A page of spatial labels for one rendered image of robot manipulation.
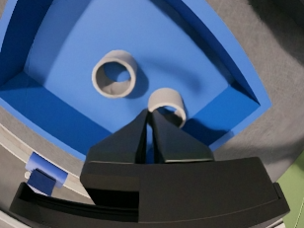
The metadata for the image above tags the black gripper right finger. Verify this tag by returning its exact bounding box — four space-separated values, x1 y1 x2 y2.
152 109 215 164

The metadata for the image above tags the blue open tray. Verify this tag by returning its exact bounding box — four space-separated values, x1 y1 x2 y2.
0 0 272 162

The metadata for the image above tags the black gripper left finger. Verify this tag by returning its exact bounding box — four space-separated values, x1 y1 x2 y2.
84 109 147 164

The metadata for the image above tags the grey metal bushing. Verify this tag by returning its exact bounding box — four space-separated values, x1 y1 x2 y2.
92 50 137 99
147 88 186 129

